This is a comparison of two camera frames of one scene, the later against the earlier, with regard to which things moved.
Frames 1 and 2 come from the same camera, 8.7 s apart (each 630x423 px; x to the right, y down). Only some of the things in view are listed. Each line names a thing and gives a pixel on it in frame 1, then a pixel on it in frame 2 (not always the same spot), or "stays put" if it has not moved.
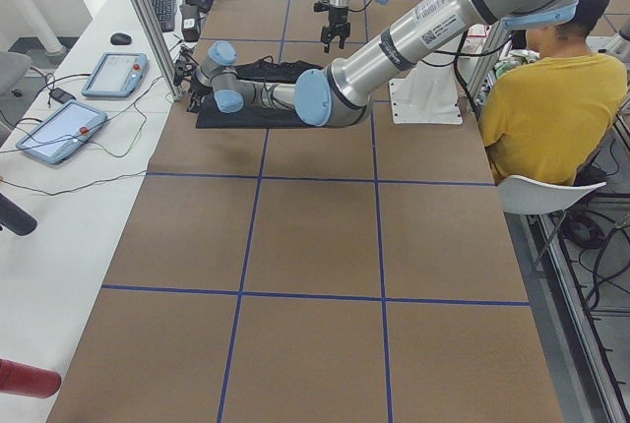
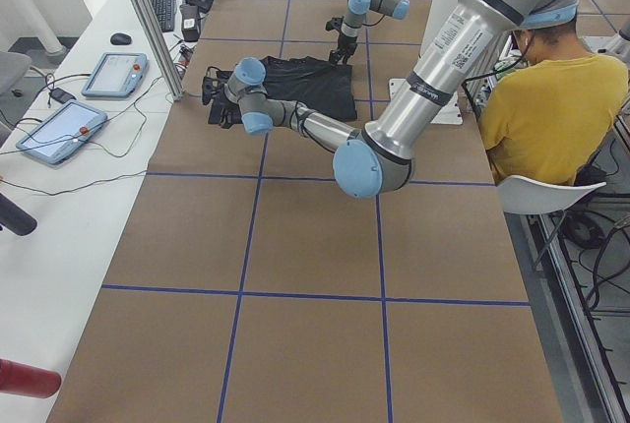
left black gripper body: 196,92 -> 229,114
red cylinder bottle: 21,379 stays put
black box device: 191,30 stays put
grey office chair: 13,69 stays put
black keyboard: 163,2 stays put
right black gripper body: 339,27 -> 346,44
